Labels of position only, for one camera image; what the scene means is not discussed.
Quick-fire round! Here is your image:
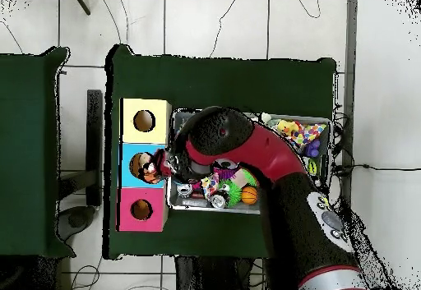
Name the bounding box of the orange striped tiger plush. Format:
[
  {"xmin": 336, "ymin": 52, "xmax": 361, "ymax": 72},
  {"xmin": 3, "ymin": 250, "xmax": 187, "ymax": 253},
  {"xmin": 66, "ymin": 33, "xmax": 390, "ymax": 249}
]
[{"xmin": 137, "ymin": 159, "xmax": 164, "ymax": 185}]

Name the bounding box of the colourful polka dot cloth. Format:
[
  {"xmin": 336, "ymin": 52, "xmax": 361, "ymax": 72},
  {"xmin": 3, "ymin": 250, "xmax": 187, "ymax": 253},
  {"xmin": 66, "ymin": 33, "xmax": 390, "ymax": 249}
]
[
  {"xmin": 285, "ymin": 122, "xmax": 329, "ymax": 155},
  {"xmin": 200, "ymin": 174, "xmax": 220, "ymax": 200}
]

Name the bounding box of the large green spiky ball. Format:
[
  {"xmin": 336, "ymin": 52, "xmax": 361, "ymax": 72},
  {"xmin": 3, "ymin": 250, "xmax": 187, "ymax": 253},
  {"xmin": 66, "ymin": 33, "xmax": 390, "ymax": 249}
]
[{"xmin": 242, "ymin": 168, "xmax": 259, "ymax": 187}]

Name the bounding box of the yellow plush duck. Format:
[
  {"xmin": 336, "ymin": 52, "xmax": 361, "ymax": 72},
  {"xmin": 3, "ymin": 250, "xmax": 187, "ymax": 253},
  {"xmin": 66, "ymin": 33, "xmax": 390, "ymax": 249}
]
[{"xmin": 276, "ymin": 119, "xmax": 301, "ymax": 138}]

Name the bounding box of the wooden box with three holes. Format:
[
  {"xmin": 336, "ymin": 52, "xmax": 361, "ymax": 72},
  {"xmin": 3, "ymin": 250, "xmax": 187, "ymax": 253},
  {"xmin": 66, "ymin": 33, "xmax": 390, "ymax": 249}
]
[{"xmin": 116, "ymin": 97, "xmax": 173, "ymax": 232}]

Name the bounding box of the black upright panel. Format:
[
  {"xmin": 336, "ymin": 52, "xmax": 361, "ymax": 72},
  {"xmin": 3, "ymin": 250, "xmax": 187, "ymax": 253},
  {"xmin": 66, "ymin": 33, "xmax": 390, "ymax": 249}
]
[{"xmin": 57, "ymin": 89, "xmax": 104, "ymax": 242}]

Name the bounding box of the orange basketball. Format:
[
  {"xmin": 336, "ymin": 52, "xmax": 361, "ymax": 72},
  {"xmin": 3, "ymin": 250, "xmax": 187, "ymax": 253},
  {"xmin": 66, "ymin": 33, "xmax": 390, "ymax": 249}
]
[{"xmin": 240, "ymin": 185, "xmax": 259, "ymax": 205}]

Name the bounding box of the purple building block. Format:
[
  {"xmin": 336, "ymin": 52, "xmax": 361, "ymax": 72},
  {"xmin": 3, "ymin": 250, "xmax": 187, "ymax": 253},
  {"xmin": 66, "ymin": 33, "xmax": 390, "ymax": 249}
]
[{"xmin": 304, "ymin": 139, "xmax": 322, "ymax": 159}]

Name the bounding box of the silver wire mesh bin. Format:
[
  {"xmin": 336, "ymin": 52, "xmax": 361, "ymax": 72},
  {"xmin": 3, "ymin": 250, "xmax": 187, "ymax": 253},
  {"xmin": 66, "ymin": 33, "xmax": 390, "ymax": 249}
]
[{"xmin": 165, "ymin": 107, "xmax": 333, "ymax": 218}]

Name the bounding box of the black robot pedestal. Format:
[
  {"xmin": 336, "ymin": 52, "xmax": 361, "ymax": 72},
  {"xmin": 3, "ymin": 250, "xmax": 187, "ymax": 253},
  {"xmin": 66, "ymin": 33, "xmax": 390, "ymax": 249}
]
[{"xmin": 175, "ymin": 255, "xmax": 254, "ymax": 290}]

